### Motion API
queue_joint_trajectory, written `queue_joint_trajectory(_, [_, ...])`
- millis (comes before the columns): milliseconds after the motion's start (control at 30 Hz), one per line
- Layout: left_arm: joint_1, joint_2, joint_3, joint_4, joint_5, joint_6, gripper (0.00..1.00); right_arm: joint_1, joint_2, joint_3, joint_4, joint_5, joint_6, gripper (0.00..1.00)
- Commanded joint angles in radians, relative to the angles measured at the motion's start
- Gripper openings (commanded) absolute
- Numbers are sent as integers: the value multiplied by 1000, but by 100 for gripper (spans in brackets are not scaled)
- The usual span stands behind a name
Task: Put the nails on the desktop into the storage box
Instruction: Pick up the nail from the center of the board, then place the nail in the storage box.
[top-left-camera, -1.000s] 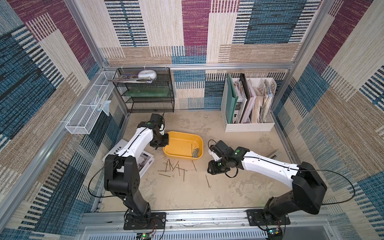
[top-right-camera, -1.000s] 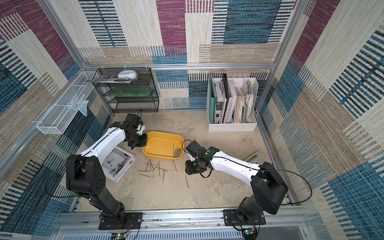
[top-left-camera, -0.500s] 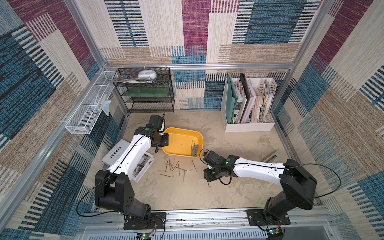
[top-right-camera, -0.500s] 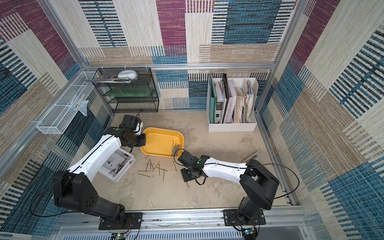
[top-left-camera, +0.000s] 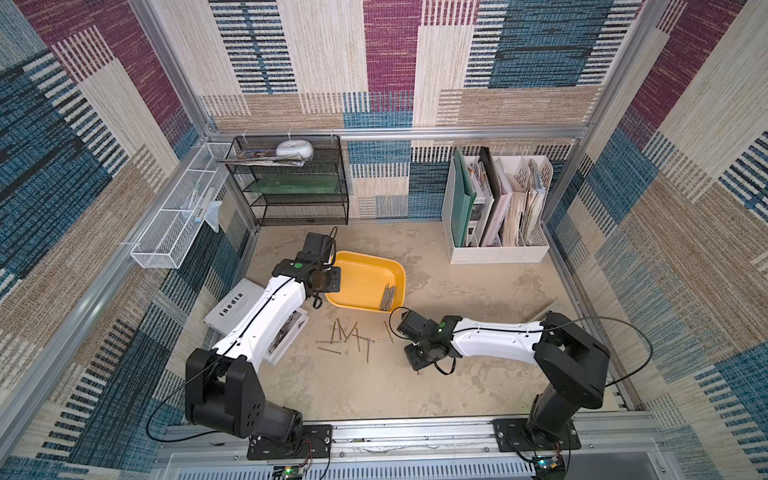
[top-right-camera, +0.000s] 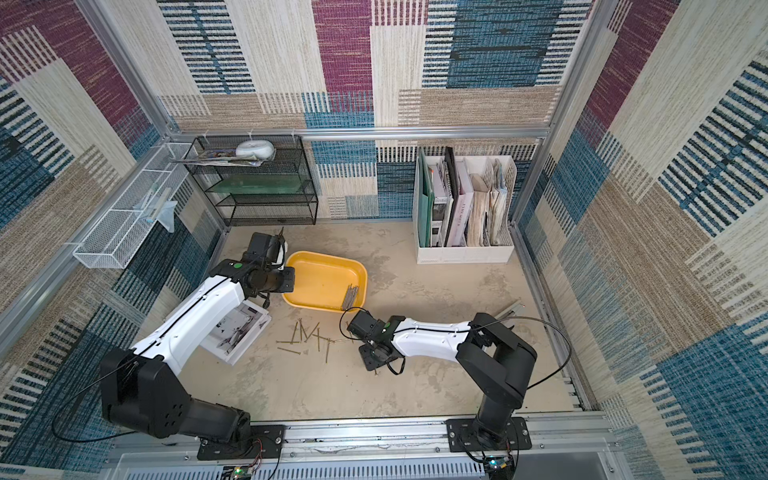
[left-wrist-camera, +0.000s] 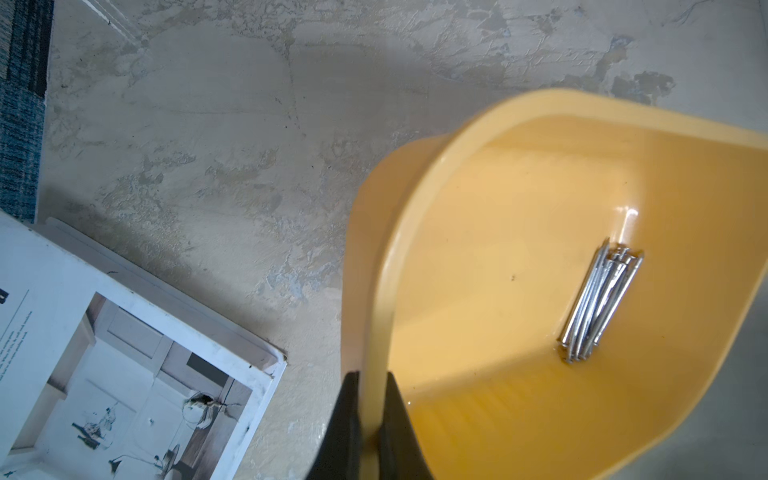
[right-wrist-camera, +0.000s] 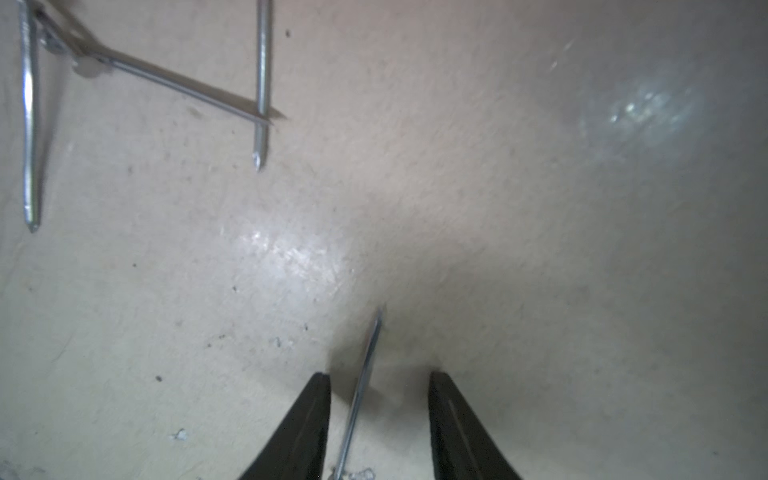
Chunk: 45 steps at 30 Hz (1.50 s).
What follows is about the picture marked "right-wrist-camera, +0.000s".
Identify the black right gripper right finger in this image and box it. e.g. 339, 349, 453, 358
428, 371, 521, 480

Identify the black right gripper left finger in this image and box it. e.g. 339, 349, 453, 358
240, 372, 332, 480

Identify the steel nail lone front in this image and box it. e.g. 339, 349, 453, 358
332, 305, 386, 480

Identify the steel nail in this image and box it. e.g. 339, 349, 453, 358
33, 6, 271, 125
17, 1, 40, 233
253, 0, 272, 170

